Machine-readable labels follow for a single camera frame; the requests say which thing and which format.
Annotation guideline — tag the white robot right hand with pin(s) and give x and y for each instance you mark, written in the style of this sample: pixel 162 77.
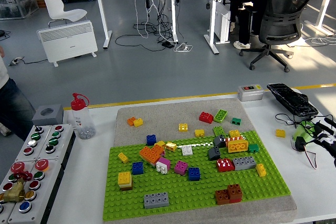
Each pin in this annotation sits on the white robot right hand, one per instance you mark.
pixel 326 138

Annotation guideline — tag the lime green long brick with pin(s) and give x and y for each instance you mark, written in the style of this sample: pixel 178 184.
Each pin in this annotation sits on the lime green long brick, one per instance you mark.
pixel 220 116

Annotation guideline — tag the blue square toy brick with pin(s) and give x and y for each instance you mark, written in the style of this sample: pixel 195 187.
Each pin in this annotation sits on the blue square toy brick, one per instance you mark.
pixel 137 168
pixel 151 140
pixel 194 174

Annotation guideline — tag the magenta square toy brick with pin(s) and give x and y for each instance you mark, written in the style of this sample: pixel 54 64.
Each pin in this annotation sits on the magenta square toy brick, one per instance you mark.
pixel 181 167

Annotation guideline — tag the green toy baseplate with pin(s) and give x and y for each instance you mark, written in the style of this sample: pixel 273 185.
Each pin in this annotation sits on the green toy baseplate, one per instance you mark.
pixel 183 195

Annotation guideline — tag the yellow square toy brick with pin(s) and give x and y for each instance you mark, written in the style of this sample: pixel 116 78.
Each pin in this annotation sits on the yellow square toy brick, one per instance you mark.
pixel 138 122
pixel 183 127
pixel 160 144
pixel 170 146
pixel 280 133
pixel 234 133
pixel 199 133

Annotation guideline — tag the orange square toy brick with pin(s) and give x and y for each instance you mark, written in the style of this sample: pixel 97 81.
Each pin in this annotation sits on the orange square toy brick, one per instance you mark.
pixel 131 121

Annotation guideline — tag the yellow narrow toy brick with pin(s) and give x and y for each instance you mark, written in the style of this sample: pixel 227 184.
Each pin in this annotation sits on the yellow narrow toy brick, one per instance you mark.
pixel 123 157
pixel 261 170

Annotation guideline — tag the dark green toy brick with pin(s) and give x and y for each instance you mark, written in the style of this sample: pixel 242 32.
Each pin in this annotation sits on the dark green toy brick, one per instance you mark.
pixel 253 148
pixel 236 121

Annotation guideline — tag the grey eight-stud toy brick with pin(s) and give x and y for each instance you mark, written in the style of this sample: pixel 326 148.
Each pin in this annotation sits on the grey eight-stud toy brick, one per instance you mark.
pixel 156 200
pixel 244 163

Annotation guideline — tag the orange long toy brick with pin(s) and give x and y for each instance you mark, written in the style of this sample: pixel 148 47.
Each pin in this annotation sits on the orange long toy brick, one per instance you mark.
pixel 233 138

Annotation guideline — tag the red curved-top toy brick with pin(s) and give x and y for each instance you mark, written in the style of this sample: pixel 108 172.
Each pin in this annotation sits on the red curved-top toy brick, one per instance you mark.
pixel 225 165
pixel 206 117

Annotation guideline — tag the white square toy brick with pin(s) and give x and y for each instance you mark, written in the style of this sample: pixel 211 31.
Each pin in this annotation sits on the white square toy brick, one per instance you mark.
pixel 187 150

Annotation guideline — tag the green plastic device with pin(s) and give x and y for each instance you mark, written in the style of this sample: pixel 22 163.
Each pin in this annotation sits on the green plastic device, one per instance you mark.
pixel 299 132

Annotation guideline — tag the black keyboard in plastic wrap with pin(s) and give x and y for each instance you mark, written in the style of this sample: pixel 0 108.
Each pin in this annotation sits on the black keyboard in plastic wrap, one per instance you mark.
pixel 291 99

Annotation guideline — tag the large yellow holed brick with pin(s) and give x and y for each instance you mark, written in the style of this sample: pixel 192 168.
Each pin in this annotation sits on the large yellow holed brick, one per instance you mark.
pixel 237 146

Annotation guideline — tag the dark grey sloped brick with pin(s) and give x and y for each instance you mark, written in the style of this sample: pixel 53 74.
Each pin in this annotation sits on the dark grey sloped brick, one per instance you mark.
pixel 214 153
pixel 219 141

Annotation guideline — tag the black mesh office chair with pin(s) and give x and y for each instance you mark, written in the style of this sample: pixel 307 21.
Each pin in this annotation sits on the black mesh office chair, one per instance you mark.
pixel 282 27

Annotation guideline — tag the white desk with wooden top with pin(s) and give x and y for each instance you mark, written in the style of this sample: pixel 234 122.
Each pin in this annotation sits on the white desk with wooden top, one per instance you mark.
pixel 323 11

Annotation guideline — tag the white computer tower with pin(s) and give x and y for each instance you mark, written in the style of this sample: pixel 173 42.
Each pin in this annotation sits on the white computer tower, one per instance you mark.
pixel 221 24

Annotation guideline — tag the grey-brown mat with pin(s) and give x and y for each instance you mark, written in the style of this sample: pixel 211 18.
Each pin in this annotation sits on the grey-brown mat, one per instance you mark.
pixel 162 119

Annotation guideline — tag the white and magenta brick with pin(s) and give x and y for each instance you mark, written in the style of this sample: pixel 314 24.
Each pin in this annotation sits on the white and magenta brick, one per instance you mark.
pixel 162 166

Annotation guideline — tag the orange brick cluster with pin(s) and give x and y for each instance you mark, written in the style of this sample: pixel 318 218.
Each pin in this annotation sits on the orange brick cluster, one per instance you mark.
pixel 151 154

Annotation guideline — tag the yellow tan brown brick stack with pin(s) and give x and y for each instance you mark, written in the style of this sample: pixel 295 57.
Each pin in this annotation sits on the yellow tan brown brick stack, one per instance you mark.
pixel 124 179

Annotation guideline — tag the clear bottle with red cap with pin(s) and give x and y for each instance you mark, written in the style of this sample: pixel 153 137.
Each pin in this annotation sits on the clear bottle with red cap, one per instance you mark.
pixel 82 125

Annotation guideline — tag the grey push-button control box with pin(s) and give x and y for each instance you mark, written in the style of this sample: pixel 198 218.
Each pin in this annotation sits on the grey push-button control box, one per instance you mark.
pixel 11 209
pixel 42 141
pixel 39 208
pixel 64 140

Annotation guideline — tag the grey block with round hole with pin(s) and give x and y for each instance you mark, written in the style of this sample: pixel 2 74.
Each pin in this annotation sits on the grey block with round hole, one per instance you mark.
pixel 53 119

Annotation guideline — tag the white panel heater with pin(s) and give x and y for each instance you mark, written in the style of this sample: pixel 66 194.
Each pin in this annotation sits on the white panel heater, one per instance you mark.
pixel 68 40

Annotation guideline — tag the white plastic chair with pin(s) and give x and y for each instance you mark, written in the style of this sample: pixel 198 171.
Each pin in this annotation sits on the white plastic chair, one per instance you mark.
pixel 56 6

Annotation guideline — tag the brass valve with red handwheel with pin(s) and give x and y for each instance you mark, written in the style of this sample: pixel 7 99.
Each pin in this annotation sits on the brass valve with red handwheel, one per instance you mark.
pixel 14 192

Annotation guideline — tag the grey floor socket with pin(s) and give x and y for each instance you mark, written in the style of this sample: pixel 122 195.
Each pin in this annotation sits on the grey floor socket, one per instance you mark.
pixel 16 61

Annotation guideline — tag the transparent storage box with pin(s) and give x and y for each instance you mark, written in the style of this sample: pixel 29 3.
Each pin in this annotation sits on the transparent storage box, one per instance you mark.
pixel 18 3

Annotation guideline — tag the grey two-button switch box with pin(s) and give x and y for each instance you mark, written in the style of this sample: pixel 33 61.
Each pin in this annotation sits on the grey two-button switch box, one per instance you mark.
pixel 250 95

